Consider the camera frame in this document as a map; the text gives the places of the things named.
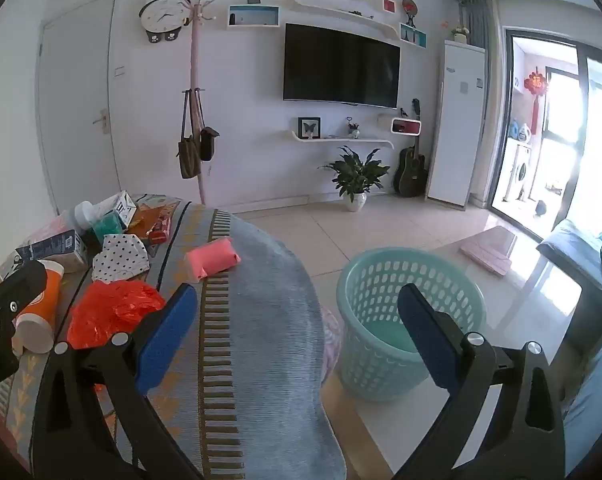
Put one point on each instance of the pink flat box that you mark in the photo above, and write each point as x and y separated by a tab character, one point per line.
486	256

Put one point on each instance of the teal box shelf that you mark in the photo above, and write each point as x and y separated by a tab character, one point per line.
413	35

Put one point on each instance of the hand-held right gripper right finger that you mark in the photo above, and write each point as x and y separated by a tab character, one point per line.
421	330

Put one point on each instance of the panda wall clock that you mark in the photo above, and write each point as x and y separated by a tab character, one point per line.
162	12

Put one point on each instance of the blue cushion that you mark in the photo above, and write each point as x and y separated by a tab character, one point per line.
593	400

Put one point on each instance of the small black object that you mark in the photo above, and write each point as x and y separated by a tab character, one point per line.
541	208

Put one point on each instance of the teal plastic basket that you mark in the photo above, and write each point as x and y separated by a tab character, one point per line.
376	285

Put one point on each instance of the black guitar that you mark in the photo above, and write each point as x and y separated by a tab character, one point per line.
410	175

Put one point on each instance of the red square wall picture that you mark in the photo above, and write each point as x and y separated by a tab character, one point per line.
389	5

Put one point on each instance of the pink coat rack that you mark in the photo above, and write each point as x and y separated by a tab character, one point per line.
196	60

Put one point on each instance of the potted green plant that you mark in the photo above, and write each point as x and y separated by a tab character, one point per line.
353	170

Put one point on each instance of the white plastic bottle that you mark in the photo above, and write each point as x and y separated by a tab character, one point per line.
83	211

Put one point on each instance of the white carton with black print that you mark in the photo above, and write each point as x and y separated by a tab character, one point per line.
123	205

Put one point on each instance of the round decorative fan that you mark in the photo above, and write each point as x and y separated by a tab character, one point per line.
410	7

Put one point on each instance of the orange wrapper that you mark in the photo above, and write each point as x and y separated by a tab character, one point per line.
148	217

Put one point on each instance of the white washing machine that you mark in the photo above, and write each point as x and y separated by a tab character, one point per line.
518	172

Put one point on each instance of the small figurine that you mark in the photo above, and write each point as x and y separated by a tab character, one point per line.
354	131

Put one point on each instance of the flower pot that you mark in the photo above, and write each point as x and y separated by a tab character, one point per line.
461	34

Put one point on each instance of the orange paper cup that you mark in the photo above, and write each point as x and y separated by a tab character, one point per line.
43	310

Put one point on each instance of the red knot ornament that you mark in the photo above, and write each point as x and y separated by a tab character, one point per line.
534	82

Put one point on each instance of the short wavy white wall shelf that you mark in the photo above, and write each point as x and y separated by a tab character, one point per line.
341	140

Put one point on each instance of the blue tissue pack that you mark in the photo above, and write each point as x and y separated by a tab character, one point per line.
56	248

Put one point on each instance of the black television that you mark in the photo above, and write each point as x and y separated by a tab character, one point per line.
341	65

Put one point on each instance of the polka dot face mask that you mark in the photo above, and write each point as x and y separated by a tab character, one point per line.
118	256

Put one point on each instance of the red plastic bag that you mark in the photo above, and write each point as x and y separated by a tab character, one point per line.
111	310

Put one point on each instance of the ukulele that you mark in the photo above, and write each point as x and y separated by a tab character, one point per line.
416	109

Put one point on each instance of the teal packet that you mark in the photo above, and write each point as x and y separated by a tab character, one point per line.
108	226

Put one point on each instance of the blue grey sofa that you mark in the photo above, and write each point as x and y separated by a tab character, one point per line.
576	260

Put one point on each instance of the white door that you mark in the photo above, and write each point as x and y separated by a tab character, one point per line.
76	110

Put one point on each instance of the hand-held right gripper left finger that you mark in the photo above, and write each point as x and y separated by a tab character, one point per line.
166	335

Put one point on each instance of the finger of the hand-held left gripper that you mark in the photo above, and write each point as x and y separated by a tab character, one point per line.
18	285

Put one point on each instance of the red and white box shelf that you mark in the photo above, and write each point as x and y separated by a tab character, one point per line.
405	126

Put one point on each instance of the small black bag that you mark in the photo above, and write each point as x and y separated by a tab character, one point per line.
207	145

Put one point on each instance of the butterfly picture frame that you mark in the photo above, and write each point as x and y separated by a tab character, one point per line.
309	128

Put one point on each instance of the brown tote bag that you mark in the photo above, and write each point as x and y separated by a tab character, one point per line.
187	157

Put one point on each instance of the pink pouch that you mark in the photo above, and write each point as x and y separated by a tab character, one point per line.
211	257

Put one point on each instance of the sliding glass door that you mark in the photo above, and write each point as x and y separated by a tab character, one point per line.
501	110

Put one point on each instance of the grey curtain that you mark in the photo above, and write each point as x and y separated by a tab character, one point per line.
478	20

